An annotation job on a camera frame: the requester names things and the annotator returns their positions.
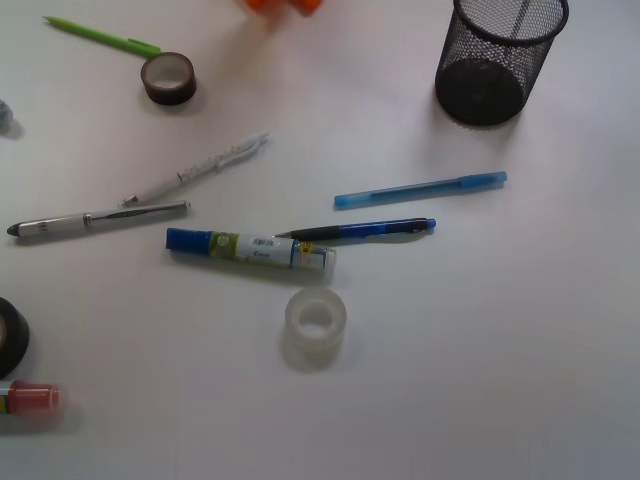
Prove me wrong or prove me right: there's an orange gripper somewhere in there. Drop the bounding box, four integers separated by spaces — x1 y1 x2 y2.
243 0 321 16

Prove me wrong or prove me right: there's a white patterned pen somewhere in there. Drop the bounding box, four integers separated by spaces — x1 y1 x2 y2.
120 133 269 208

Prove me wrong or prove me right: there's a green pen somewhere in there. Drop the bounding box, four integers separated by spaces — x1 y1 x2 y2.
44 16 162 58

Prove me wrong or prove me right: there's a black mesh pen holder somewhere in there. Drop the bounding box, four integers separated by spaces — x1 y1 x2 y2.
435 0 569 127

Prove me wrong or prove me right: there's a light blue capped pen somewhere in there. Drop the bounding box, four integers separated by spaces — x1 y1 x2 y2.
334 171 508 210

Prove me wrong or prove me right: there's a dark blue black pen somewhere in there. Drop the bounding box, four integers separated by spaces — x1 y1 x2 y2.
275 218 437 242

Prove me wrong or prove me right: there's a silver white pen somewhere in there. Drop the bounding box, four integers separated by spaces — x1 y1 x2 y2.
6 200 191 245

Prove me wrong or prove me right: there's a brown tape roll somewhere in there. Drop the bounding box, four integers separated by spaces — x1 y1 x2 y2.
140 52 197 106

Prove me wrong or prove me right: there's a blue cap marker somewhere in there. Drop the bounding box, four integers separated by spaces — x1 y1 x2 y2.
166 228 337 273

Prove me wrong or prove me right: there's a clear tape roll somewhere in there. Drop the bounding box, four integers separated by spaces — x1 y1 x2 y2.
280 287 348 373

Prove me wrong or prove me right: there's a small grey object at edge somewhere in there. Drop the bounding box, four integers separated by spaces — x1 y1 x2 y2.
0 100 13 131

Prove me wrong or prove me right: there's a black tape roll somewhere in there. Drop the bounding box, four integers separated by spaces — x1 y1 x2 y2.
0 298 30 379

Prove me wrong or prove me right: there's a red cap marker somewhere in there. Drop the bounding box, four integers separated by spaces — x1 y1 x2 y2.
0 381 60 416

